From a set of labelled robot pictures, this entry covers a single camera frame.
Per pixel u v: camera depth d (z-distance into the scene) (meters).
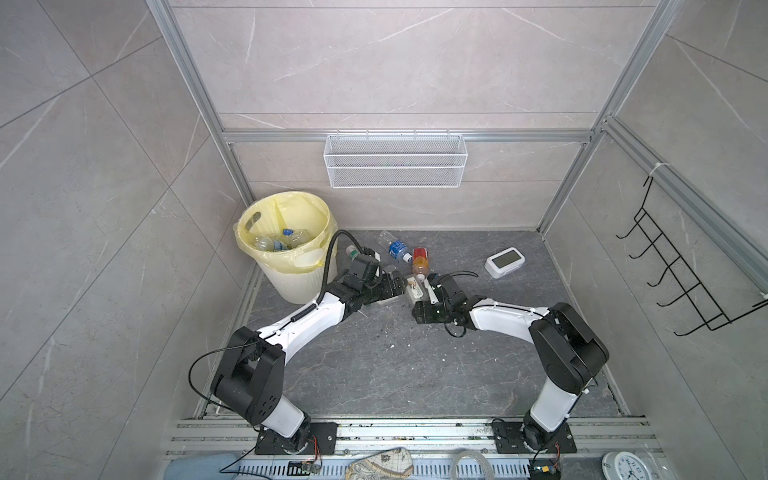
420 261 1.04
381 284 0.76
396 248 1.07
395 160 0.98
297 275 0.81
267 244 0.84
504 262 1.05
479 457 0.68
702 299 0.63
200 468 0.67
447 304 0.73
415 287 0.95
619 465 0.67
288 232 0.98
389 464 0.67
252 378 0.43
